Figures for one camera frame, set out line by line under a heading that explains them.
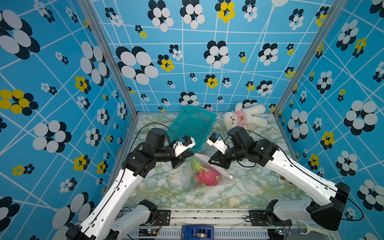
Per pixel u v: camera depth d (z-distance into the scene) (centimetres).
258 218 72
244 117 107
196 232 68
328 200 39
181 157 56
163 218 73
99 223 37
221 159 58
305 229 71
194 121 116
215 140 60
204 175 71
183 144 53
